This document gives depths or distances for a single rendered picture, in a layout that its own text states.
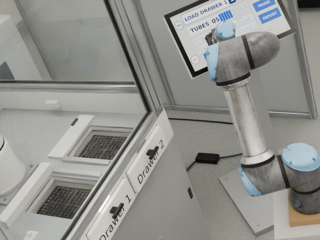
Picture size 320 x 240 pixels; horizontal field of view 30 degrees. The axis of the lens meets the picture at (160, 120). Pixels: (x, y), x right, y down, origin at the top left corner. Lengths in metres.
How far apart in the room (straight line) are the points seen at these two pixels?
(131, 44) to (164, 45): 1.57
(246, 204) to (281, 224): 1.14
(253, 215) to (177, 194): 0.65
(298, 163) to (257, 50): 0.39
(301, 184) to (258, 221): 1.18
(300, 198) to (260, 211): 1.14
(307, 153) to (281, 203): 0.29
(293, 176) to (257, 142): 0.16
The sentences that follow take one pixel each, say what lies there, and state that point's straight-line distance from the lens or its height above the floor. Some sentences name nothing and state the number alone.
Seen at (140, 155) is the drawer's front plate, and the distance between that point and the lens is 2.37.
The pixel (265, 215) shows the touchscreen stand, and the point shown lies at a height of 0.03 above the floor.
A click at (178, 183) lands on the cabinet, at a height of 0.59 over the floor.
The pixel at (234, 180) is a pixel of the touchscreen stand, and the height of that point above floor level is 0.04.
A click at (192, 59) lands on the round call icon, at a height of 1.02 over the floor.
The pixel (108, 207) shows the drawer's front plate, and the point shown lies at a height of 0.93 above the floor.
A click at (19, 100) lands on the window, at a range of 1.86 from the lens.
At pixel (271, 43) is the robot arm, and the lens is 1.94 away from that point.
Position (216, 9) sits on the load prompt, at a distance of 2.73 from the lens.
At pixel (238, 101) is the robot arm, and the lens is 1.94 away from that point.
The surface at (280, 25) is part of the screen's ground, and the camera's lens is 2.77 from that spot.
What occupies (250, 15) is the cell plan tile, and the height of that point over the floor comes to 1.08.
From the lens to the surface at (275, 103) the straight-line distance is 3.82.
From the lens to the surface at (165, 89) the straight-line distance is 4.10.
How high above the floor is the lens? 2.35
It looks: 35 degrees down
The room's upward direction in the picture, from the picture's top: 21 degrees counter-clockwise
